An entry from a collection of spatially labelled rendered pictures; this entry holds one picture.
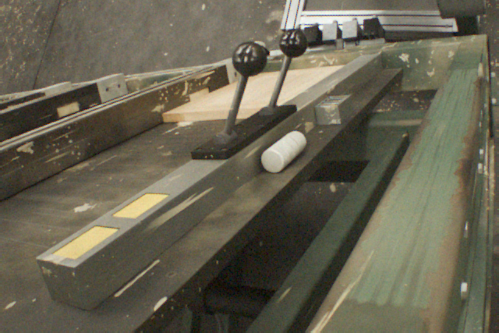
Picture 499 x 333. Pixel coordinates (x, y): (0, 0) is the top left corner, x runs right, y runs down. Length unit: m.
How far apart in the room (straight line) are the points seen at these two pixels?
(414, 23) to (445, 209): 1.66
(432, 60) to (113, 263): 0.92
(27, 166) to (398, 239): 0.60
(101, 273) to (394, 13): 1.76
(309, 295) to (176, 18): 2.58
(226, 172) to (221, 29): 2.17
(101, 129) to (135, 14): 2.36
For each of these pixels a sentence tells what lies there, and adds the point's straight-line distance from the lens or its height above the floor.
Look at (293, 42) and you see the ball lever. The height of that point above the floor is 1.45.
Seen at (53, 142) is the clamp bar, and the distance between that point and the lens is 0.79.
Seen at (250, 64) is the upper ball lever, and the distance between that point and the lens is 0.48.
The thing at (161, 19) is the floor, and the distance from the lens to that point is 2.98.
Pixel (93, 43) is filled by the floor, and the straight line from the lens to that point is 3.38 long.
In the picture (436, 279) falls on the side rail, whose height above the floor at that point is 1.69.
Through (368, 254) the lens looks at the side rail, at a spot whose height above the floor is 1.68.
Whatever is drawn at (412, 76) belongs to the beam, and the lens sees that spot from 1.16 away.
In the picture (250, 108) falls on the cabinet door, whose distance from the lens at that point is 0.85.
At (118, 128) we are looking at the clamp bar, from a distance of 0.88.
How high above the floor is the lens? 1.93
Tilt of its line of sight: 57 degrees down
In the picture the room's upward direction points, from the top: 66 degrees counter-clockwise
